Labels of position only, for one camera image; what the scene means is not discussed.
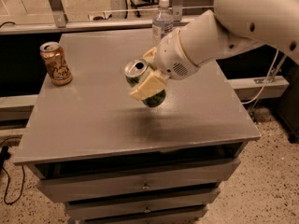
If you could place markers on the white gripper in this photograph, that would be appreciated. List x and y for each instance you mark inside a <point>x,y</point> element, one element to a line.
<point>171,57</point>

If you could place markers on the green soda can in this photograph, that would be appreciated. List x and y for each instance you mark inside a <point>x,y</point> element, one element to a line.
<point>146,84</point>

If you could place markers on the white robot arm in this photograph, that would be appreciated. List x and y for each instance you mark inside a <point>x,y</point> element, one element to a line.
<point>232,27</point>

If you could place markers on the orange soda can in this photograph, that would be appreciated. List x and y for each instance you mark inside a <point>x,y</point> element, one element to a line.
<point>53,56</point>

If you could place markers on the clear plastic water bottle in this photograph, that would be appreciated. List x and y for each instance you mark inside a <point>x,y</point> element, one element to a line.
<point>162,22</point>

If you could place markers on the grey drawer cabinet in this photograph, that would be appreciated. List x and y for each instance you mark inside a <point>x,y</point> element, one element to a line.
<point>93,126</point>

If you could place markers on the top grey drawer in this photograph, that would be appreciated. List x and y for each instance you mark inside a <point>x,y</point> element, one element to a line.
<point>88,187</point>

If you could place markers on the grey drawer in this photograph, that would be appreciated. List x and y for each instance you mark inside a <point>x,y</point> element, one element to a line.
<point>142,205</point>
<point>88,187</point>
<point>190,213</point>

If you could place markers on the middle grey drawer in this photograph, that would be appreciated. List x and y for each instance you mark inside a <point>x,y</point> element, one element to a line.
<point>142,205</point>

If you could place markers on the bottom grey drawer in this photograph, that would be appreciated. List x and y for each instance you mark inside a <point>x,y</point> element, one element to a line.
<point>190,213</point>

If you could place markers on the grey metal frame rail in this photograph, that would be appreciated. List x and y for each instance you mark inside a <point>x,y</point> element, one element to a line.
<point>18,17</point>

